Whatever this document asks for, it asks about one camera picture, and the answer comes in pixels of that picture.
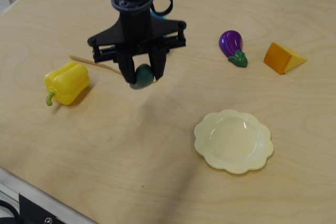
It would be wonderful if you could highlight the orange toy cheese wedge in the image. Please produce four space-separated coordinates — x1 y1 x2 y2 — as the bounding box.
264 42 307 74

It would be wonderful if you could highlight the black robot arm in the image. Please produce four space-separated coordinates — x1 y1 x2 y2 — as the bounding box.
88 0 186 89

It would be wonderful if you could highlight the aluminium table frame rail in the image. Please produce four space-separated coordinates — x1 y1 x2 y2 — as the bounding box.
1 168 96 223

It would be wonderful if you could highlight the green toy cucumber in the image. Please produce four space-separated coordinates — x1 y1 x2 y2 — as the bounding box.
130 64 154 90

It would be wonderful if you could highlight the pale yellow scalloped plate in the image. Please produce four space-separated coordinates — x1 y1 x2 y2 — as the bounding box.
194 109 274 175

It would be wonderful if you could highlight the wooden slotted spatula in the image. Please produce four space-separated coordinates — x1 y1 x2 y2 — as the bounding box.
69 54 122 75

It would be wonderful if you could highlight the black cable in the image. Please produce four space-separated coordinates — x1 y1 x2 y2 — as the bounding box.
151 0 174 16

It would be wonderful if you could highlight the blue plastic cup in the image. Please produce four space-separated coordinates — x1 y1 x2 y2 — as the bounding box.
150 12 166 20

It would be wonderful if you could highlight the yellow toy bell pepper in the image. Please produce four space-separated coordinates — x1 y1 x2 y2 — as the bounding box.
44 61 90 106

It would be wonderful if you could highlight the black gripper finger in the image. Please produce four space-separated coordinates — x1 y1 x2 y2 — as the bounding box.
149 47 170 81
117 54 136 84

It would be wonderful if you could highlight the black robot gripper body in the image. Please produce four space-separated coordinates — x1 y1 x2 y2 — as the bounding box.
88 11 186 63

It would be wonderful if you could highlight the purple toy eggplant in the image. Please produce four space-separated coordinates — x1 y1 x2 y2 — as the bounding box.
218 30 248 68

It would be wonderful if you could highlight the black corner bracket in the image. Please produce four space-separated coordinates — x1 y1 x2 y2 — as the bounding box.
19 194 65 224

